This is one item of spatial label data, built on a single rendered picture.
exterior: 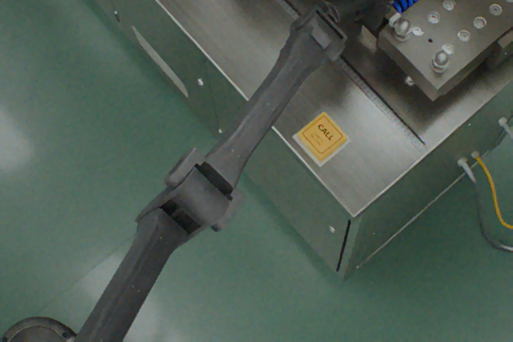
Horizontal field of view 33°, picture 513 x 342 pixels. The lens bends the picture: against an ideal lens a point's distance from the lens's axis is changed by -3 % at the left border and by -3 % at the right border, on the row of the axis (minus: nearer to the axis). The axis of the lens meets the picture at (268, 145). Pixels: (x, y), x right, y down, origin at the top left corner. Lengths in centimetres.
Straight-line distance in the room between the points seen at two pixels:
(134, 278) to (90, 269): 145
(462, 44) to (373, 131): 25
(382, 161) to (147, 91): 122
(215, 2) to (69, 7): 117
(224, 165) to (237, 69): 53
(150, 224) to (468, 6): 80
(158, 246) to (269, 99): 30
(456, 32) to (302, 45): 39
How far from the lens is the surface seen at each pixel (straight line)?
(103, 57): 288
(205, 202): 127
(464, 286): 264
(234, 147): 132
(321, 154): 171
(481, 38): 173
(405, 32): 168
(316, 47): 147
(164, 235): 128
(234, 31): 185
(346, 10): 155
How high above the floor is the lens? 255
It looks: 71 degrees down
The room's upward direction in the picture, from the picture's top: 5 degrees counter-clockwise
